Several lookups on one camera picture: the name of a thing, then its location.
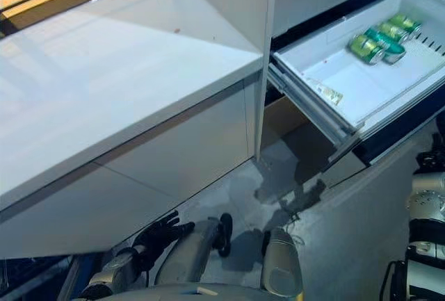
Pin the dark green drink can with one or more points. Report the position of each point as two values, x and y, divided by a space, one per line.
389 49

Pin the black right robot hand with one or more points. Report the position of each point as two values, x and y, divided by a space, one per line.
432 162

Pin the grey robot torso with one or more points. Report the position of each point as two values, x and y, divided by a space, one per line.
208 292

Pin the grey right robot leg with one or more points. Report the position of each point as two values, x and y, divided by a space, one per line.
281 266

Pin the grey drawer slide rails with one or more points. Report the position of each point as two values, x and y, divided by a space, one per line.
313 113

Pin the white tall cabinet panel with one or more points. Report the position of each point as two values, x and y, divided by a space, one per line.
236 2

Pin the light green drink can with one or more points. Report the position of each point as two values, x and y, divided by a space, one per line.
403 23
365 49
393 31

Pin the dark fridge drawer front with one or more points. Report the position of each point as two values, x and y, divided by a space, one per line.
400 137

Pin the grey left robot leg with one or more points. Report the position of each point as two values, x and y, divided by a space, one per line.
194 252

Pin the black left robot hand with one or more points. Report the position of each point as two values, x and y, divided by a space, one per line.
156 238

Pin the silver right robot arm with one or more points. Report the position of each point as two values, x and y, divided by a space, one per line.
427 207

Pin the white fridge drawer bin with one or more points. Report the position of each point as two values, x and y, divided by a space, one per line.
365 82

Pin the grey robot leg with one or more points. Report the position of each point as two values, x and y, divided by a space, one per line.
281 266
194 252

